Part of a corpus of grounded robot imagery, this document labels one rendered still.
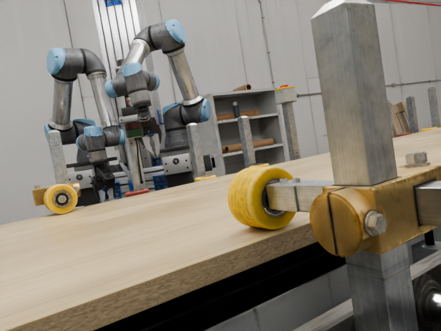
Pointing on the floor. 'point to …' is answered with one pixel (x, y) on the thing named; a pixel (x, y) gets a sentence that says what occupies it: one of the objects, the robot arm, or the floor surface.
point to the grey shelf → (268, 108)
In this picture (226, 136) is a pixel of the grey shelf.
